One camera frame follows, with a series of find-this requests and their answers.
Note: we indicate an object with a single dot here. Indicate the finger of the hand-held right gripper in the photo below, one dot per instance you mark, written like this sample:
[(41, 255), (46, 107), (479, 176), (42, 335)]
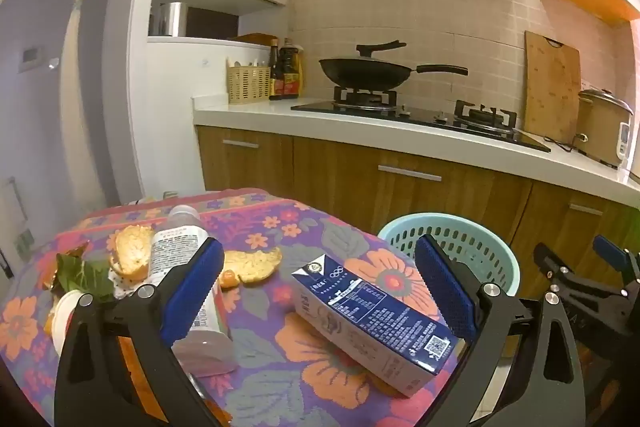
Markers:
[(611, 254), (550, 263)]

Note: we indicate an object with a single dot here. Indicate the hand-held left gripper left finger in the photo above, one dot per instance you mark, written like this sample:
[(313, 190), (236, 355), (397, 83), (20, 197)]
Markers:
[(192, 288)]

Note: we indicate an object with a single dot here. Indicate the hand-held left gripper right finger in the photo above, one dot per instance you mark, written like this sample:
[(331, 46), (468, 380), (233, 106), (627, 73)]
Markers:
[(445, 288)]

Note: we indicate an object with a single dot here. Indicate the small orange peel piece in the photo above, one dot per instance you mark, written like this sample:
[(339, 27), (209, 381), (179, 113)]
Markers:
[(229, 279)]

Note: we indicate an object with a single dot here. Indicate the clear plastic bottle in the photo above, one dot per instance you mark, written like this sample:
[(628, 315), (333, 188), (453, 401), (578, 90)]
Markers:
[(175, 243)]

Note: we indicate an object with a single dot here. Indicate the light blue plastic basket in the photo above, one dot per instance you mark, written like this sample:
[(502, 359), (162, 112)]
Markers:
[(450, 227)]

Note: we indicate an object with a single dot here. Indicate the large citrus peel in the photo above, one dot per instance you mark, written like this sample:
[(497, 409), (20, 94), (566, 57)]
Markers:
[(250, 264)]

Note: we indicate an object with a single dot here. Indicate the white dotted paper wrapper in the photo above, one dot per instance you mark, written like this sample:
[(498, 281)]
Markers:
[(122, 284)]

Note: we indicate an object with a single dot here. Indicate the bread slice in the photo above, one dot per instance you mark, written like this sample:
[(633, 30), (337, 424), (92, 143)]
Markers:
[(131, 249)]

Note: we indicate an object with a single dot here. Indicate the blue white milk carton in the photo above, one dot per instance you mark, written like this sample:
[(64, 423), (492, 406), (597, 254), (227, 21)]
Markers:
[(360, 322)]

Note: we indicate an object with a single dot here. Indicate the green leaf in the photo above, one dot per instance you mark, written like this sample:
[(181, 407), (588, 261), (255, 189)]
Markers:
[(82, 278)]

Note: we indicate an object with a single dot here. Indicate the white plastic cup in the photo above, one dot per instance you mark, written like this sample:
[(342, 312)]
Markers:
[(64, 314)]

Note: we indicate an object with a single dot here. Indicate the floral tablecloth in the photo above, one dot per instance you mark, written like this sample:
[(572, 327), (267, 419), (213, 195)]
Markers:
[(300, 357)]

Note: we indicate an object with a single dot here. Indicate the beige rice cooker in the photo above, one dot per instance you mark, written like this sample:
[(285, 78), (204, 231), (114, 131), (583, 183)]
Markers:
[(600, 127)]

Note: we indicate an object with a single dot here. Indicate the wooden kitchen cabinet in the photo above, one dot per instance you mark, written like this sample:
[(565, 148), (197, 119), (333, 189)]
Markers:
[(330, 177)]

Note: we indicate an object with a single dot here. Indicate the wooden cutting board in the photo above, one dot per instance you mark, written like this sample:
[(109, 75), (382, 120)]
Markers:
[(552, 92)]

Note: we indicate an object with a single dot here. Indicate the black gas stove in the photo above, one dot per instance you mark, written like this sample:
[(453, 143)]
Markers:
[(425, 117)]

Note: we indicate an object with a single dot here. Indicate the beige utensil basket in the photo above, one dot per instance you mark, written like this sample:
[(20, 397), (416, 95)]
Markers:
[(248, 84)]

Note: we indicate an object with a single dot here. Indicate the slim dark sauce bottle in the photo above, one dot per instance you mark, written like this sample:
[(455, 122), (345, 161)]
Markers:
[(274, 77)]

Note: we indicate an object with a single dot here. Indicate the black wok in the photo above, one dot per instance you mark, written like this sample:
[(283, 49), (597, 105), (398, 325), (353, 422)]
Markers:
[(367, 72)]

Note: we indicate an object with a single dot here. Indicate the wide dark oil bottle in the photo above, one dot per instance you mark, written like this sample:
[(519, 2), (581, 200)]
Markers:
[(290, 72)]

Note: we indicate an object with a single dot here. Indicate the steel pot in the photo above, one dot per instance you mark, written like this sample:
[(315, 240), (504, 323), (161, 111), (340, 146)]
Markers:
[(169, 19)]

